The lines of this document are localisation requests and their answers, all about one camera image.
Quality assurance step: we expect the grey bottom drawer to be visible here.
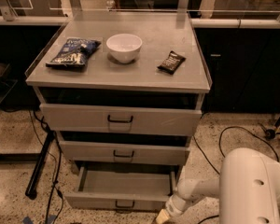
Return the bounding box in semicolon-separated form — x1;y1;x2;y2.
65;162;176;212

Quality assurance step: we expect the grey drawer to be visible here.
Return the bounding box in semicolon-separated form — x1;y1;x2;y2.
40;104;202;136
65;162;176;212
60;141;189;165

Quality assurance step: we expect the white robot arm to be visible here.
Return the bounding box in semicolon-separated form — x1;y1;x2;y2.
155;148;280;224

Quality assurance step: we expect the grey middle drawer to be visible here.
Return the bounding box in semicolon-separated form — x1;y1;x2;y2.
60;141;189;165

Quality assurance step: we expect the grey drawer cabinet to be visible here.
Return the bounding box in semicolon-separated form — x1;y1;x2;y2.
25;10;213;175

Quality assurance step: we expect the grey top drawer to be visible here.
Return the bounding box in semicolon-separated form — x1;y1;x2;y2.
40;104;202;136

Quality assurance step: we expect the black table leg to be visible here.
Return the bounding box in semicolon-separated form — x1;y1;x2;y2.
25;132;53;200

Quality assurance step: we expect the black caster wheel upper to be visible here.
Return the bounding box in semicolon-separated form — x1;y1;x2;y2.
265;129;276;140

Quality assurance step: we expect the black snack bar packet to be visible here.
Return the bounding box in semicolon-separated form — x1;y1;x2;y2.
158;50;186;75

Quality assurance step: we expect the white bowl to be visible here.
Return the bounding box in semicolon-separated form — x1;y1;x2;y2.
106;34;143;63

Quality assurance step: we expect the blue chip bag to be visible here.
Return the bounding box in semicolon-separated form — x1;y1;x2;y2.
46;38;101;68

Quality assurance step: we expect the clear plastic bottle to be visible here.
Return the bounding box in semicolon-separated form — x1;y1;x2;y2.
106;0;115;9

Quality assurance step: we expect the black floor cable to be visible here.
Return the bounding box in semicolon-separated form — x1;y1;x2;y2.
192;126;280;224

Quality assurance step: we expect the black cable left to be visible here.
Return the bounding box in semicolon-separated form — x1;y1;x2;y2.
28;109;65;224

